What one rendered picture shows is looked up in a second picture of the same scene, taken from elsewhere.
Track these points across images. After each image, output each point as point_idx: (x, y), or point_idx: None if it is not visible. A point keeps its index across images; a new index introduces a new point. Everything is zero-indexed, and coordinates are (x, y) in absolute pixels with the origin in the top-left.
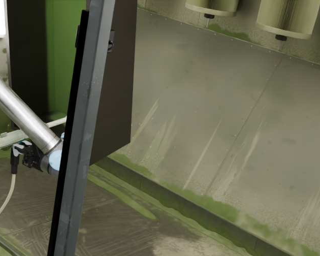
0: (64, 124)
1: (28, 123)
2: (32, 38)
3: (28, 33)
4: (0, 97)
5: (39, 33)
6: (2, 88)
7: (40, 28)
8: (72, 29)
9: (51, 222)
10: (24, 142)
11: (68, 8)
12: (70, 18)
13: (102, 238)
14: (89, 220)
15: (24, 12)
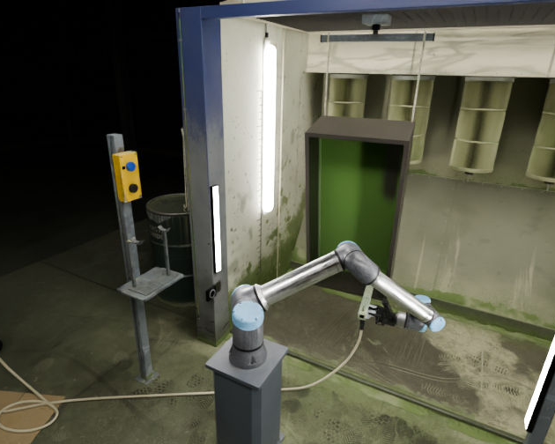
0: None
1: (415, 305)
2: (314, 216)
3: (313, 213)
4: (395, 292)
5: (316, 210)
6: (395, 284)
7: (316, 206)
8: (340, 202)
9: (354, 343)
10: (370, 307)
11: (336, 188)
12: (338, 194)
13: (394, 344)
14: (373, 331)
15: (312, 200)
